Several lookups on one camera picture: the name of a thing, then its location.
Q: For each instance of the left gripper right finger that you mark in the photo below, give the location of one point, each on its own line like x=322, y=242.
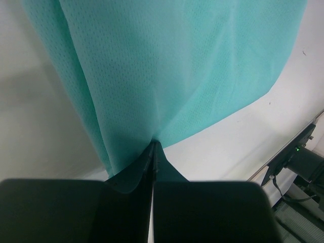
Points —
x=208, y=211

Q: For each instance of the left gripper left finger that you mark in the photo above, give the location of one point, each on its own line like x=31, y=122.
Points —
x=48, y=210

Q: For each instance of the teal t shirt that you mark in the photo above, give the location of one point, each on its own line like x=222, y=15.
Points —
x=142, y=71

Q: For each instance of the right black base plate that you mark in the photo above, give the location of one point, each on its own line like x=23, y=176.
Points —
x=276, y=164

